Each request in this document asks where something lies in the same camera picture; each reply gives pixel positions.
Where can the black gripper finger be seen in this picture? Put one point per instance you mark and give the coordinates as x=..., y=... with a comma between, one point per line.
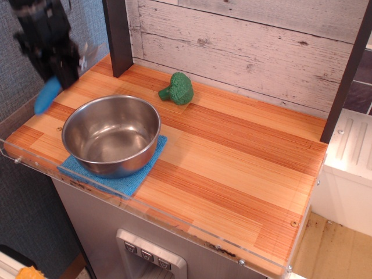
x=66, y=71
x=42, y=67

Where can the blue handled fork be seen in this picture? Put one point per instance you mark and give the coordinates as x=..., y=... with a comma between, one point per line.
x=53, y=87

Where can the white ribbed side cabinet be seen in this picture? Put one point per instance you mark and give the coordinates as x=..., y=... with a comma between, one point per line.
x=343, y=190

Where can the clear acrylic table guard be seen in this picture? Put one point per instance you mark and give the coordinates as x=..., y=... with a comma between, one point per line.
x=228, y=194

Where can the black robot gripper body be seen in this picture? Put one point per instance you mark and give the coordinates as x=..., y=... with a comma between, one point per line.
x=45, y=30

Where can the dark left shelf post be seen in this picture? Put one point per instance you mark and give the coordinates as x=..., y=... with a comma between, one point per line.
x=118, y=33

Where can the dark right shelf post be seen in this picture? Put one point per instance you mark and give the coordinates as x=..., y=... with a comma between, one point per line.
x=348, y=76

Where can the dark shelf post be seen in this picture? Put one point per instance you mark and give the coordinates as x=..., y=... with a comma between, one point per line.
x=348, y=76
x=118, y=33

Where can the stainless steel bowl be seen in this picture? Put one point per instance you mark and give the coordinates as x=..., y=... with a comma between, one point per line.
x=113, y=136

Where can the green toy broccoli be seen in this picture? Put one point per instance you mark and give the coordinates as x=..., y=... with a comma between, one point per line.
x=179, y=91

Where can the blue cloth mat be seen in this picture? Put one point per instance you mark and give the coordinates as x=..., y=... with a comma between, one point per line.
x=124, y=186

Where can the silver dispenser panel with buttons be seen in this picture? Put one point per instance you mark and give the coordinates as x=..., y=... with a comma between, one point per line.
x=143, y=259

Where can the orange yellow object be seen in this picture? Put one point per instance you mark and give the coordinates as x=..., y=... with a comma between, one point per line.
x=29, y=273

